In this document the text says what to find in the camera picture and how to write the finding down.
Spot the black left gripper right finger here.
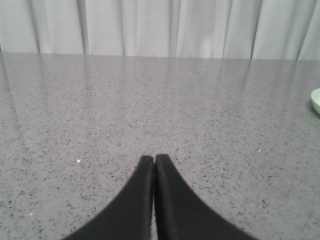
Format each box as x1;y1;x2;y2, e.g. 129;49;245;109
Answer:
154;154;253;240

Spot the pale green round plate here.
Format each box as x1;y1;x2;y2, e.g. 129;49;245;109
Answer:
310;88;320;114

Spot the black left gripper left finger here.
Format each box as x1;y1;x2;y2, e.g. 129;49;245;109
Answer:
65;155;154;240

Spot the white pleated curtain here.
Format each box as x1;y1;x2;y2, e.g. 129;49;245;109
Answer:
0;0;320;61

